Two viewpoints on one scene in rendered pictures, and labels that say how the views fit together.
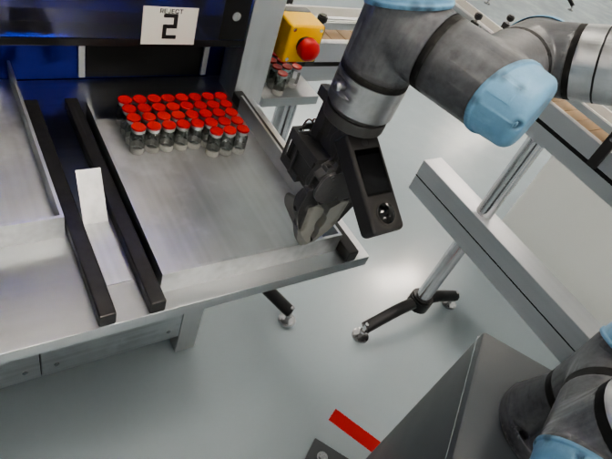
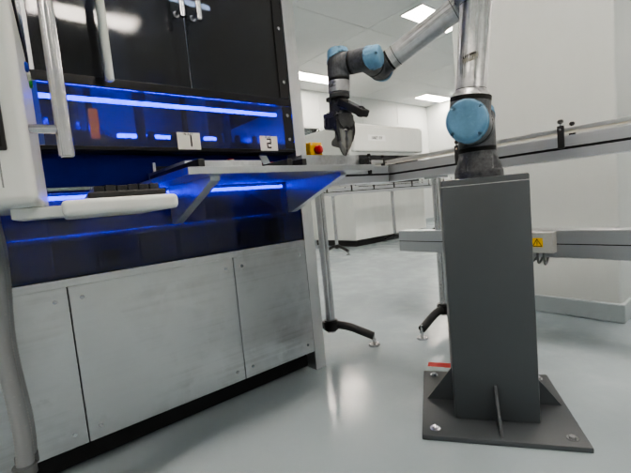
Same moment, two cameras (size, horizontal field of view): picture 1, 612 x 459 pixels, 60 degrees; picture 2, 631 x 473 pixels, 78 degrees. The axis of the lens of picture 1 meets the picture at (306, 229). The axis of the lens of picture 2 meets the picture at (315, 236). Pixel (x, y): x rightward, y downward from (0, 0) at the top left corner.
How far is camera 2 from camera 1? 1.10 m
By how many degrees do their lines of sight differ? 38
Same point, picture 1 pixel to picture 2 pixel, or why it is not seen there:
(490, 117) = (369, 55)
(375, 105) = (342, 82)
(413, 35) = (342, 56)
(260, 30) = (299, 144)
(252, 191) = not seen: hidden behind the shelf
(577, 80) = (391, 56)
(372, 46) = (333, 67)
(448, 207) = (422, 239)
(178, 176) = not seen: hidden behind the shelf
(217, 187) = not seen: hidden behind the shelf
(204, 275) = (315, 160)
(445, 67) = (352, 55)
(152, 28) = (263, 144)
